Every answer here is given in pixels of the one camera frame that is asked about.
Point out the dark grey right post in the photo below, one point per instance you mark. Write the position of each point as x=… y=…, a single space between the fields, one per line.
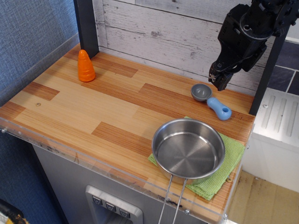
x=269 y=68

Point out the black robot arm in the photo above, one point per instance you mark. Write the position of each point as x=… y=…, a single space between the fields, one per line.
x=244 y=34

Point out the clear acrylic table edge guard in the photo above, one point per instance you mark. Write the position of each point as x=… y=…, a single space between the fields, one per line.
x=130 y=163

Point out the white toy sink counter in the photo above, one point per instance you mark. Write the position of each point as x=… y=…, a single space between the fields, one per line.
x=273 y=148

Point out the stainless steel pot with handle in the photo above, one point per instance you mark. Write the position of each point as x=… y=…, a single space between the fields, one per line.
x=187 y=151

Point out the grey cabinet with dispenser panel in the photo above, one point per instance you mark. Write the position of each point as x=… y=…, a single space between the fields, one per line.
x=88 y=195

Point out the green folded cloth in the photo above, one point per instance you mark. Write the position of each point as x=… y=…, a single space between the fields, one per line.
x=211 y=186

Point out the yellow black object at corner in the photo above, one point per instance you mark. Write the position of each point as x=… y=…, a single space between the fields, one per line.
x=10 y=214

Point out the orange toy carrot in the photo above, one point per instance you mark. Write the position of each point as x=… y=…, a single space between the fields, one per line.
x=86 y=72

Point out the dark grey left post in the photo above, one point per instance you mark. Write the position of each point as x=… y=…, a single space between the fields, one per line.
x=86 y=26

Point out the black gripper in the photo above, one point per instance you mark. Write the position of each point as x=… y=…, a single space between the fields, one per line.
x=236 y=54

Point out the dark grey post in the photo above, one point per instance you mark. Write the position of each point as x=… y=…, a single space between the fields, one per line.
x=86 y=26
x=269 y=68

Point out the blue grey ice cream scoop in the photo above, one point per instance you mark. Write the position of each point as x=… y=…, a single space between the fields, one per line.
x=203 y=93

